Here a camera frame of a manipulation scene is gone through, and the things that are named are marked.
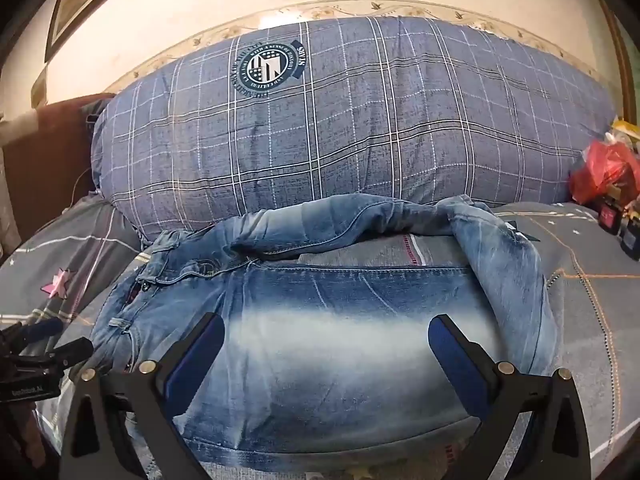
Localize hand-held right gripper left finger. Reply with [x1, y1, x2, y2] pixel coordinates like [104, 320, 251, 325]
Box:
[59, 312, 226, 480]

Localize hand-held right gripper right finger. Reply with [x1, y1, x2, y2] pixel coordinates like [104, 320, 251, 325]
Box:
[427, 314, 593, 480]

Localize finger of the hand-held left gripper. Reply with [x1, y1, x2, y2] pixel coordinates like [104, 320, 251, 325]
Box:
[0, 317, 65, 356]
[17, 337, 95, 377]

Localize blue washed denim pants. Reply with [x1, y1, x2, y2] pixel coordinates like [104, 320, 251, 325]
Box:
[90, 192, 558, 466]

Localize grey star print bed sheet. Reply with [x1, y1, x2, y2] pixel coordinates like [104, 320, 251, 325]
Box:
[0, 195, 640, 480]

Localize brown headboard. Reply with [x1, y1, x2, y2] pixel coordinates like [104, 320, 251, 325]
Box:
[0, 92, 118, 261]

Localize small blue box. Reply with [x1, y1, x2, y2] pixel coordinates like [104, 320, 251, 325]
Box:
[619, 215, 640, 261]

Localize red plastic bag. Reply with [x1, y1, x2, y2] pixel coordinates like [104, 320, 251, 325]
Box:
[570, 140, 640, 206]

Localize blue plaid pillow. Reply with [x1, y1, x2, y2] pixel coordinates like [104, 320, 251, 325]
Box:
[90, 15, 617, 241]

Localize yellow packaging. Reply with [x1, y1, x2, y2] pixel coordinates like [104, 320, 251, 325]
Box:
[607, 117, 640, 147]

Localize dark wooden frame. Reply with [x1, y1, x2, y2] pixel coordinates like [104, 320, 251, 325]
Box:
[585, 0, 640, 126]

